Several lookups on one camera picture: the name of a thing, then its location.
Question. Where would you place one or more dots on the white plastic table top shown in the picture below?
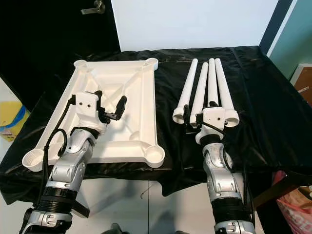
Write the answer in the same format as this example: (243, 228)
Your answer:
(136, 131)

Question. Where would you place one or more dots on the black plastic table cloth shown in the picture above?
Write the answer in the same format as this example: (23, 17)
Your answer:
(263, 97)

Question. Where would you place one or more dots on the yellow box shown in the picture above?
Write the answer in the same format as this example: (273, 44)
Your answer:
(9, 117)

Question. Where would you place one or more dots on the dark brown wooden beam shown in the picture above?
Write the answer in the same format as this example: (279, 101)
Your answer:
(282, 187)

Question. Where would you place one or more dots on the grey robot left foot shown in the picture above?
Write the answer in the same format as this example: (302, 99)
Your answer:
(119, 229)

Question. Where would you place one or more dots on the pink plastic bag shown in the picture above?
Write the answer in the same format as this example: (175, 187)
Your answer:
(297, 204)

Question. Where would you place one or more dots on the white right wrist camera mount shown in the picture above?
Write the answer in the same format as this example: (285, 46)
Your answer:
(214, 116)

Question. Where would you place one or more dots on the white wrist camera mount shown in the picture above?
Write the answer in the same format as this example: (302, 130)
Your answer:
(87, 105)
(214, 116)

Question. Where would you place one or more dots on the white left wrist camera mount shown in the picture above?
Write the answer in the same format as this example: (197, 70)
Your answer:
(87, 105)

